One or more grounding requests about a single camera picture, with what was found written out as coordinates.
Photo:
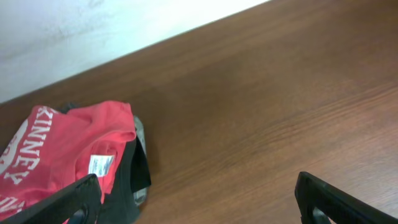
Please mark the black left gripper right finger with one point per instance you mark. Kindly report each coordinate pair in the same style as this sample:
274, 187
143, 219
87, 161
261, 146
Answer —
319, 202

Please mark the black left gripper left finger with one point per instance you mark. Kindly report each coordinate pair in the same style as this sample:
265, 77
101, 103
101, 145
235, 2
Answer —
80, 202

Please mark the orange printed t-shirt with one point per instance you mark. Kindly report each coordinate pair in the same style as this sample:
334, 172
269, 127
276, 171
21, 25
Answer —
51, 150

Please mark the black folded garment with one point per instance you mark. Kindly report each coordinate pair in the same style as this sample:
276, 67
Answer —
130, 177

